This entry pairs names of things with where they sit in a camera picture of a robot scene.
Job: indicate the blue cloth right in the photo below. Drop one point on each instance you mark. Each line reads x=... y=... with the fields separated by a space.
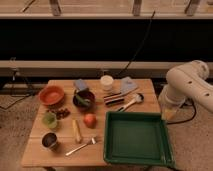
x=127 y=85

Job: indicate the white cup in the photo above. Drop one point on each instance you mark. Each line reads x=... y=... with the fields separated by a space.
x=106 y=82

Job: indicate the blue cloth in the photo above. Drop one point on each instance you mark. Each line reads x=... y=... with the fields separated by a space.
x=127 y=85
x=80 y=85

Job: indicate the green plastic tray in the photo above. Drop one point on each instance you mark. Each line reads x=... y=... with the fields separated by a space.
x=137 y=138

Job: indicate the brown grape cluster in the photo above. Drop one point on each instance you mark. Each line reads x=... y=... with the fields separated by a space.
x=60 y=113

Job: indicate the metal cup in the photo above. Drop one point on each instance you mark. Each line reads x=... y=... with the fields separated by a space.
x=50 y=141

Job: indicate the red apple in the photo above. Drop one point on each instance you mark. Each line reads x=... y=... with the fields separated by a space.
x=90 y=120

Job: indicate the orange bowl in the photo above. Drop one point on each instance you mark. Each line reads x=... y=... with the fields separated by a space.
x=51 y=95

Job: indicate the green vegetable in bowl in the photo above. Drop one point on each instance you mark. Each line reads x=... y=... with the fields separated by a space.
x=84 y=102

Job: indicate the metal fork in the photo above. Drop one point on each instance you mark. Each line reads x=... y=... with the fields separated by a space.
x=92 y=141

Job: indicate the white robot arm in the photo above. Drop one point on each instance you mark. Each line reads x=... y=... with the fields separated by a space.
x=186 y=81

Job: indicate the green plastic cup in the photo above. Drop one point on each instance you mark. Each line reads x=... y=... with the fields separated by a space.
x=49 y=119

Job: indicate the wooden table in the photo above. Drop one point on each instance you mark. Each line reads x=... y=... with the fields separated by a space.
x=78 y=145

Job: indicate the dark brown bowl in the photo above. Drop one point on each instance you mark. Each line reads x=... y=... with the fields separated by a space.
x=85 y=95

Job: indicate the yellow corn cob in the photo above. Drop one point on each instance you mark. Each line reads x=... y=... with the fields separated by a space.
x=76 y=131

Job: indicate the blue cloth left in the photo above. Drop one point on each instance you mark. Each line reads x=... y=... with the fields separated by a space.
x=80 y=85

